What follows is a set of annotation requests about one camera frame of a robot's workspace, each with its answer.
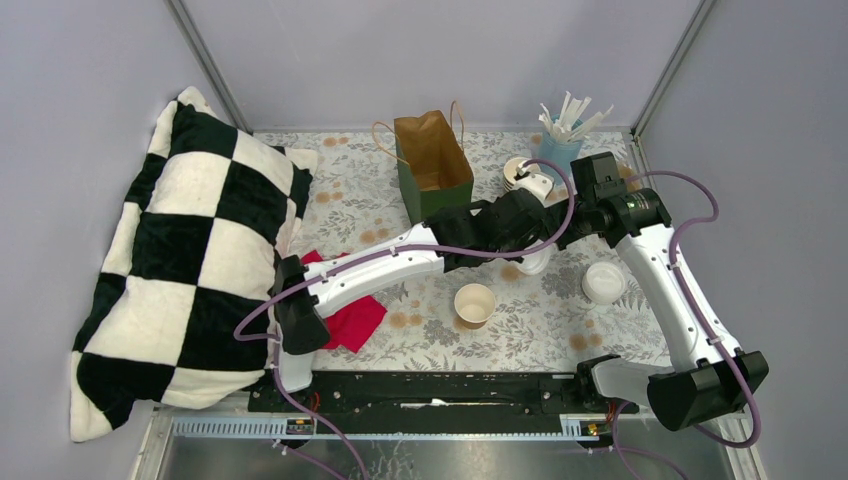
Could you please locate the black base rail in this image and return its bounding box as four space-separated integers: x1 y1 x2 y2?
248 371 621 439

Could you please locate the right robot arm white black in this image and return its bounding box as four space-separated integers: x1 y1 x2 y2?
557 153 769 431

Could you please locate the blue cup holder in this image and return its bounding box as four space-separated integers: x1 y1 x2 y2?
535 130 583 178

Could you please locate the floral table mat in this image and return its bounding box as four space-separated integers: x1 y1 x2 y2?
260 131 670 372

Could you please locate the brown cardboard cup carrier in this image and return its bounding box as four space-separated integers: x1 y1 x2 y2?
617 163 642 192

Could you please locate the black white checkered pillow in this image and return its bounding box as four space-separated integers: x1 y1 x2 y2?
69 87 319 442

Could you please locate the white plastic cup lid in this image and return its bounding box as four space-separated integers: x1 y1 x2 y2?
516 244 557 275

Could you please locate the stack of white lids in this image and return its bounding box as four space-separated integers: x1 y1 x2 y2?
581 262 627 305

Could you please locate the stack of paper cups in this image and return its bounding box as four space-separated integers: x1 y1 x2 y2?
503 156 541 192

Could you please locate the red cloth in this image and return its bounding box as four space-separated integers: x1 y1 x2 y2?
299 249 389 354

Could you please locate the green paper bag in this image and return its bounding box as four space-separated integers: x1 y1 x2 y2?
371 100 474 224

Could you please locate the white wrapped straws bundle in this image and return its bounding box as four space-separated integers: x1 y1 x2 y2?
538 91 614 144

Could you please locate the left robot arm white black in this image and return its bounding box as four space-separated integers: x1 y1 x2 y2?
271 189 562 411

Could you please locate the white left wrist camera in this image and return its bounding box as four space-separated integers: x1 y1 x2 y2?
512 171 554 203

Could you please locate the brown paper cup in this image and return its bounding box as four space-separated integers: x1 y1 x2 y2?
453 283 496 330

